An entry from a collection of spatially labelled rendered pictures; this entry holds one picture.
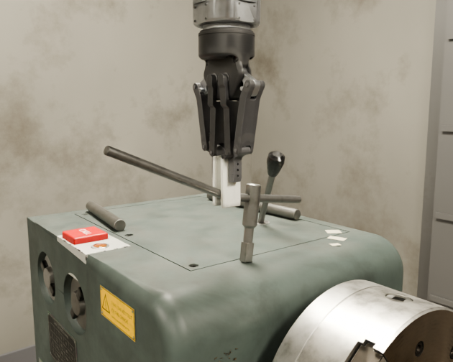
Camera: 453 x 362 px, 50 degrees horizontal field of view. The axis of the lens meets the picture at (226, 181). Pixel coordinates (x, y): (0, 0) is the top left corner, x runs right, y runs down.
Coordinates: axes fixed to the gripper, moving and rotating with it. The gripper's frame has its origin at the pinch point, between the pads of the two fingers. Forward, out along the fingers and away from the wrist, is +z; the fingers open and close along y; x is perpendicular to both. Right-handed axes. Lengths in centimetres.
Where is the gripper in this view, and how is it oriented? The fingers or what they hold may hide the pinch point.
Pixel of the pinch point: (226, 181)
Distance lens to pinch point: 67.1
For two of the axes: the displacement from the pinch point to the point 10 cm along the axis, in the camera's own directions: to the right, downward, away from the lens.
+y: 6.1, 1.3, -7.8
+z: 0.0, 9.9, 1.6
